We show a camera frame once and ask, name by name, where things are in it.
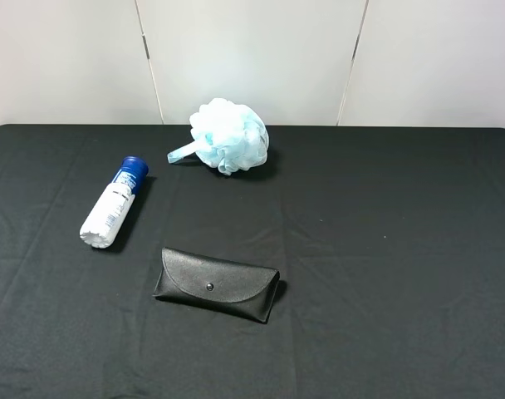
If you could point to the black leather glasses case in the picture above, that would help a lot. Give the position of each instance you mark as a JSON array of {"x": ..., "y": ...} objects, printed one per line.
[{"x": 219, "y": 285}]

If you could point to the black tablecloth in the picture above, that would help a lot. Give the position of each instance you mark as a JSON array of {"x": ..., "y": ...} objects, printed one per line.
[{"x": 357, "y": 262}]

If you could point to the light blue bath loofah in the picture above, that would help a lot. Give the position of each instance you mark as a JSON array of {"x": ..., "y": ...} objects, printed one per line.
[{"x": 226, "y": 136}]

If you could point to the blue and white bottle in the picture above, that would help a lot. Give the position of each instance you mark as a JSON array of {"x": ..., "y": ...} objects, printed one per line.
[{"x": 109, "y": 212}]

